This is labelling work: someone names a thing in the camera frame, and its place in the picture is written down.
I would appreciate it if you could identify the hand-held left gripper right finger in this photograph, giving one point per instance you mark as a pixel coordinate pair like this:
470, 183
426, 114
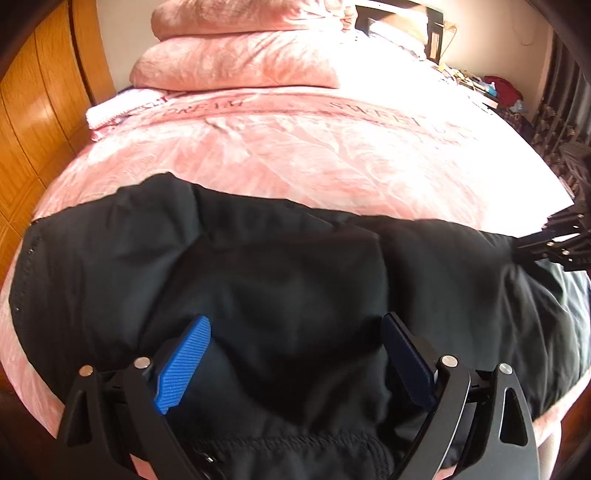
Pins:
408, 364

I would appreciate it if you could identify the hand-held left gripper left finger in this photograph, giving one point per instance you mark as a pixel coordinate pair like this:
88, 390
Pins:
182, 364

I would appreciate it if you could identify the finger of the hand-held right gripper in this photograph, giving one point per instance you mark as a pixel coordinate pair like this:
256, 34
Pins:
568, 221
549, 251

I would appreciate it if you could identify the black pants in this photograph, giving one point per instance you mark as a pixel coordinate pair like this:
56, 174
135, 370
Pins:
286, 277

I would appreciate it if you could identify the dark patterned curtain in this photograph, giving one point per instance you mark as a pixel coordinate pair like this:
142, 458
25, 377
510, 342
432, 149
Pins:
561, 92

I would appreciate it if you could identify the red cloth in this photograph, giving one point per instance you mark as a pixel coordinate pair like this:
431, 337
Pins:
505, 90

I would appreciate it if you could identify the cluttered bedside table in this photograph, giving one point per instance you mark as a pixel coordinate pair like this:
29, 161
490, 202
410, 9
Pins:
466, 83

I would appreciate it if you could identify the dark wooden headboard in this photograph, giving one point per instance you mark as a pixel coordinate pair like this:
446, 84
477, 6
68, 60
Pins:
434, 41

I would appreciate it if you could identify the light grey pillow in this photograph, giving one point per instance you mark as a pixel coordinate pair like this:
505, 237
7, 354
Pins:
397, 37

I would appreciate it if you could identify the pink leaf-print bed blanket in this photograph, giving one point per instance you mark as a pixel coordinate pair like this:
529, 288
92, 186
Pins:
323, 152

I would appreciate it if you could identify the folded white towel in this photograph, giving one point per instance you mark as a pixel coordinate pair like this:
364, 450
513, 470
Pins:
111, 113

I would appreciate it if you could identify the wooden wardrobe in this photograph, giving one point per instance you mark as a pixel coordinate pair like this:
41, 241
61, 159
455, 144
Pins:
37, 115

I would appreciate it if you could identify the pink pillow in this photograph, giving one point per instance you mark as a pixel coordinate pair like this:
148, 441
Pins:
231, 16
231, 62

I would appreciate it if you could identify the upper pink pillow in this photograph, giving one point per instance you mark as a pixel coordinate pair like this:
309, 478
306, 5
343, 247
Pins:
231, 16

